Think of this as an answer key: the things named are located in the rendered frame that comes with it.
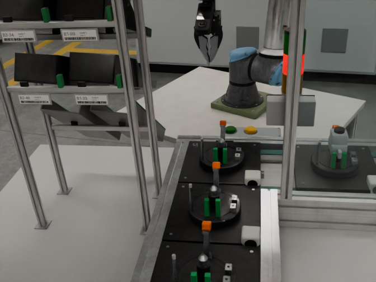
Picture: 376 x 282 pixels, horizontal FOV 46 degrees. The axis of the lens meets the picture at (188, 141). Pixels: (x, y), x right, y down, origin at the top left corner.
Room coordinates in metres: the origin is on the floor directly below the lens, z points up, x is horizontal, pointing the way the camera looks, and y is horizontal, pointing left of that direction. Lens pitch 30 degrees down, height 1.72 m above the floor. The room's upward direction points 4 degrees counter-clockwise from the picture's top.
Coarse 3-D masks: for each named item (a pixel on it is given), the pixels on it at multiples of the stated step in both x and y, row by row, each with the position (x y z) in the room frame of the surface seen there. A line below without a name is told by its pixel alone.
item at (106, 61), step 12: (72, 60) 1.08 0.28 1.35; (84, 60) 1.07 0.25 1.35; (96, 60) 1.06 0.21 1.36; (108, 60) 1.05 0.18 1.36; (132, 60) 1.13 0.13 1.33; (72, 72) 1.07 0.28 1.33; (84, 72) 1.06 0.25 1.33; (96, 72) 1.05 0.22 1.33; (108, 72) 1.04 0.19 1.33; (120, 72) 1.06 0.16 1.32; (132, 72) 1.12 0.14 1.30; (108, 84) 1.22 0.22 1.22; (156, 84) 1.26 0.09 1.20
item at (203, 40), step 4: (200, 36) 1.36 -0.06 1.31; (204, 36) 1.37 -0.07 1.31; (200, 40) 1.36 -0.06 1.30; (204, 40) 1.36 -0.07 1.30; (200, 44) 1.36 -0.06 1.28; (204, 44) 1.36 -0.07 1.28; (200, 48) 1.36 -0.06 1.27; (204, 48) 1.36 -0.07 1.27; (204, 52) 1.36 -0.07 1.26; (204, 56) 1.36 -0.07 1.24; (208, 56) 1.36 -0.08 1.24; (208, 60) 1.37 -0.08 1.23
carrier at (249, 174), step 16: (208, 144) 1.27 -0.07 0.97; (224, 144) 1.17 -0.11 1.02; (240, 144) 1.25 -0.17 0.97; (256, 144) 1.25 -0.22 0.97; (192, 160) 1.18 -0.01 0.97; (208, 160) 1.14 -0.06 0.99; (224, 160) 1.11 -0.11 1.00; (240, 160) 1.13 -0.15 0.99; (256, 160) 1.15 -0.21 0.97; (192, 176) 1.09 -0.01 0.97; (208, 176) 1.08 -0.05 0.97; (224, 176) 1.08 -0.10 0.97; (240, 176) 1.07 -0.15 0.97; (256, 176) 1.04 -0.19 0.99
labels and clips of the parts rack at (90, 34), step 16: (48, 16) 1.01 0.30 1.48; (64, 16) 1.01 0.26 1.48; (112, 16) 0.99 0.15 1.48; (0, 32) 1.03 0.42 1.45; (16, 32) 1.02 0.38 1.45; (32, 32) 1.01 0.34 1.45; (64, 32) 1.00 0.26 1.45; (80, 32) 0.99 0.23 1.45; (96, 32) 0.99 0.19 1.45; (112, 32) 1.16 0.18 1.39; (32, 96) 1.02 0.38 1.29; (48, 96) 1.01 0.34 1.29; (80, 96) 1.00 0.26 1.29; (96, 96) 0.99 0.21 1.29; (64, 128) 1.20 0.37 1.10; (80, 128) 1.19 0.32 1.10; (96, 128) 1.18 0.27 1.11; (112, 128) 1.17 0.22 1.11; (128, 128) 1.16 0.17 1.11; (144, 128) 1.15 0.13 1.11
